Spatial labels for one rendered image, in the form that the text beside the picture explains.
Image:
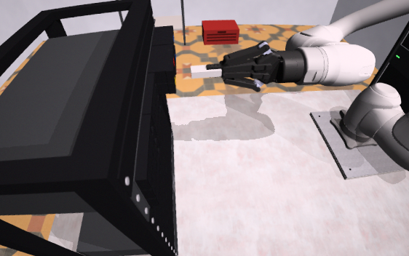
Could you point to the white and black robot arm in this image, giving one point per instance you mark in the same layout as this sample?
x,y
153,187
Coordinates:
x,y
376,111

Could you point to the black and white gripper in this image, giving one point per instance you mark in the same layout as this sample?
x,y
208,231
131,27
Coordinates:
x,y
288,67

